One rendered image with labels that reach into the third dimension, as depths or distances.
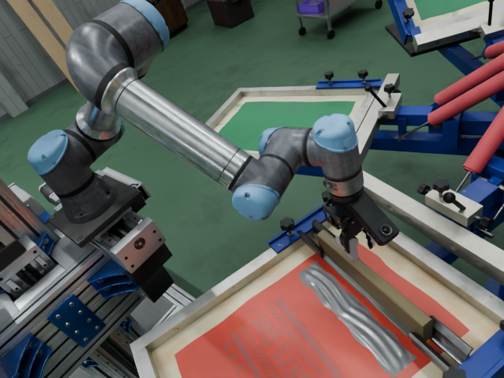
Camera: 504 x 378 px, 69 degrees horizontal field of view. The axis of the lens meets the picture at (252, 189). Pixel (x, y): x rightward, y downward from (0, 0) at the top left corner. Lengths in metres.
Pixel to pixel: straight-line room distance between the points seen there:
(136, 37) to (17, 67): 7.08
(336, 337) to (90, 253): 0.73
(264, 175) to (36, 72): 7.39
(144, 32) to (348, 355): 0.83
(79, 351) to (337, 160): 0.97
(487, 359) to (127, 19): 0.96
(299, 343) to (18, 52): 7.32
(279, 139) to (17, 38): 7.29
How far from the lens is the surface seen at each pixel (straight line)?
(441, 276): 1.04
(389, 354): 0.96
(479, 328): 1.01
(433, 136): 1.55
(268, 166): 0.66
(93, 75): 0.70
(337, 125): 0.67
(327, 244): 1.02
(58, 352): 1.29
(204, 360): 1.06
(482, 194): 1.15
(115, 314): 1.31
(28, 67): 7.87
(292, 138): 0.71
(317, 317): 1.02
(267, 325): 1.04
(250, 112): 1.92
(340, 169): 0.70
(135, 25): 0.78
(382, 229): 0.76
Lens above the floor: 1.84
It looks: 38 degrees down
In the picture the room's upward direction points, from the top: 22 degrees counter-clockwise
